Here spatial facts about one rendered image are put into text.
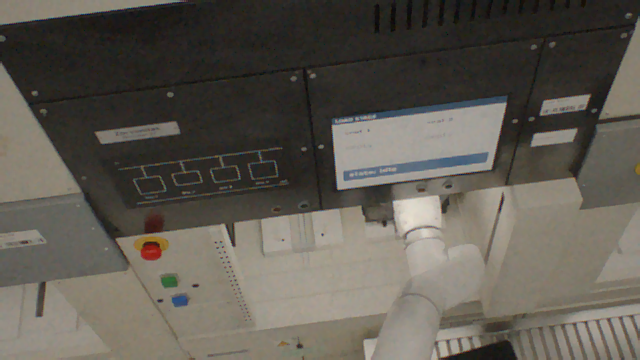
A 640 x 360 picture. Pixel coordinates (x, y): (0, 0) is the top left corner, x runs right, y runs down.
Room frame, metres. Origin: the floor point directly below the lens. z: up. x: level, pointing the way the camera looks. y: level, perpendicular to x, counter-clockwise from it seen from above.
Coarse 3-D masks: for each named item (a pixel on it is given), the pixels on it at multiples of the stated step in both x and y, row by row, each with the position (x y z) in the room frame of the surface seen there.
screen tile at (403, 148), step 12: (408, 120) 0.71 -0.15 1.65; (348, 132) 0.71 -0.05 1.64; (360, 132) 0.71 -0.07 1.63; (372, 132) 0.71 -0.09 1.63; (384, 132) 0.71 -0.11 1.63; (396, 132) 0.71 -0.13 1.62; (408, 132) 0.71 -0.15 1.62; (396, 144) 0.71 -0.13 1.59; (408, 144) 0.71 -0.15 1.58; (348, 156) 0.71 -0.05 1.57; (360, 156) 0.71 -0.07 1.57; (372, 156) 0.71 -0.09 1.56; (384, 156) 0.71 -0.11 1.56; (396, 156) 0.71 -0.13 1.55; (408, 156) 0.71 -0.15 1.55
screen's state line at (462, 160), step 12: (456, 156) 0.72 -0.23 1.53; (468, 156) 0.72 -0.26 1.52; (480, 156) 0.72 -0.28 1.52; (372, 168) 0.71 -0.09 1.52; (384, 168) 0.71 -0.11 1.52; (396, 168) 0.71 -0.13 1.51; (408, 168) 0.71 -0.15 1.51; (420, 168) 0.71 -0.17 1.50; (432, 168) 0.72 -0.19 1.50; (348, 180) 0.71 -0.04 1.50
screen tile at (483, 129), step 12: (432, 120) 0.72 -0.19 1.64; (444, 120) 0.72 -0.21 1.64; (456, 120) 0.72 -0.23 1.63; (468, 120) 0.72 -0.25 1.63; (480, 120) 0.72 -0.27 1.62; (492, 120) 0.72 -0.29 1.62; (432, 132) 0.72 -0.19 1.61; (480, 132) 0.72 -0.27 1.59; (492, 132) 0.72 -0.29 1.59; (432, 144) 0.72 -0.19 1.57; (444, 144) 0.72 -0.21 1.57; (456, 144) 0.72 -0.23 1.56; (468, 144) 0.72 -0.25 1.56; (480, 144) 0.72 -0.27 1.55; (420, 156) 0.71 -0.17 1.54
